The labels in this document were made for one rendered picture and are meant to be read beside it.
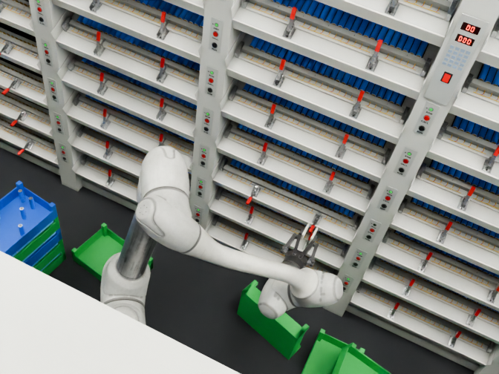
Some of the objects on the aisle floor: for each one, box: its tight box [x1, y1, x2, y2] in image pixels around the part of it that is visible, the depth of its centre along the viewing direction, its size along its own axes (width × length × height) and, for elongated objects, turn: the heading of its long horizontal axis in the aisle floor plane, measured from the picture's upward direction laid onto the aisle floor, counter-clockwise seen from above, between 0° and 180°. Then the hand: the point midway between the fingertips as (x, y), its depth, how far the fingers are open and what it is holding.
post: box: [189, 0, 241, 230], centre depth 222 cm, size 20×9×173 cm, turn 149°
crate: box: [301, 329, 365, 374], centre depth 246 cm, size 30×20×8 cm
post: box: [322, 0, 499, 317], centre depth 209 cm, size 20×9×173 cm, turn 149°
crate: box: [42, 249, 66, 275], centre depth 260 cm, size 30×20×8 cm
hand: (309, 233), depth 226 cm, fingers open, 3 cm apart
